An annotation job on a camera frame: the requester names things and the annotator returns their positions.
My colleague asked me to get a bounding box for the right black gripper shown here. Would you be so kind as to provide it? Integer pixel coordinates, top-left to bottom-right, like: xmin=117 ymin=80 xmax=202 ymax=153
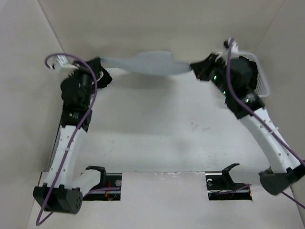
xmin=190 ymin=52 xmax=233 ymax=97

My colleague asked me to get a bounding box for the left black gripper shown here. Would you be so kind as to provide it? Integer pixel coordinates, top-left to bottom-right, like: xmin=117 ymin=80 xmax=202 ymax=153
xmin=69 ymin=57 xmax=102 ymax=107

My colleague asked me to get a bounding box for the grey tank top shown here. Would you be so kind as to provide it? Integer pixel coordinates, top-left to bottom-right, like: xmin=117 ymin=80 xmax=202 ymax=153
xmin=101 ymin=51 xmax=192 ymax=76

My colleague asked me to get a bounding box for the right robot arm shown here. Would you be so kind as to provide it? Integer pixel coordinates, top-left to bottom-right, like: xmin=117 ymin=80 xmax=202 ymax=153
xmin=190 ymin=53 xmax=305 ymax=196

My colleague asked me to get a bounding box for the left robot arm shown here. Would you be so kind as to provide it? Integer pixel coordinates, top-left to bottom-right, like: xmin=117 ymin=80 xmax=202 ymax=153
xmin=33 ymin=55 xmax=112 ymax=214

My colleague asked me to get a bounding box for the white plastic laundry basket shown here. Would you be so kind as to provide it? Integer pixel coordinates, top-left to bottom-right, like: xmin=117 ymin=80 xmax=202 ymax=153
xmin=236 ymin=51 xmax=270 ymax=98

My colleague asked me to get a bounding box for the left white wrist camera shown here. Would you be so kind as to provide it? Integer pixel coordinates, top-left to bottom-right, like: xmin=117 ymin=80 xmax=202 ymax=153
xmin=52 ymin=55 xmax=76 ymax=74

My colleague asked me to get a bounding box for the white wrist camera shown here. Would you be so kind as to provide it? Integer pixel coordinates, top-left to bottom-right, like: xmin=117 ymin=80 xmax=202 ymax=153
xmin=216 ymin=38 xmax=239 ymax=56
xmin=52 ymin=55 xmax=76 ymax=74

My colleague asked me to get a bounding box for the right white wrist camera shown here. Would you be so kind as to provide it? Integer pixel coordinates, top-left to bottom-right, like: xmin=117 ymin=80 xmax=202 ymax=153
xmin=216 ymin=38 xmax=239 ymax=56

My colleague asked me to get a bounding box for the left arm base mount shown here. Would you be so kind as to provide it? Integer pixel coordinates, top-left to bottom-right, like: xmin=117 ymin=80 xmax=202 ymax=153
xmin=83 ymin=173 xmax=122 ymax=201

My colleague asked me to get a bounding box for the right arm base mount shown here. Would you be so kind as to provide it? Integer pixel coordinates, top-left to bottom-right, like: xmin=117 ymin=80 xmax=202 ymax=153
xmin=205 ymin=163 xmax=253 ymax=201

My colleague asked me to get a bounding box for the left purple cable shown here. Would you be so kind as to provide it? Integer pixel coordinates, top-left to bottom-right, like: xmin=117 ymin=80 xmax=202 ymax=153
xmin=35 ymin=52 xmax=120 ymax=226

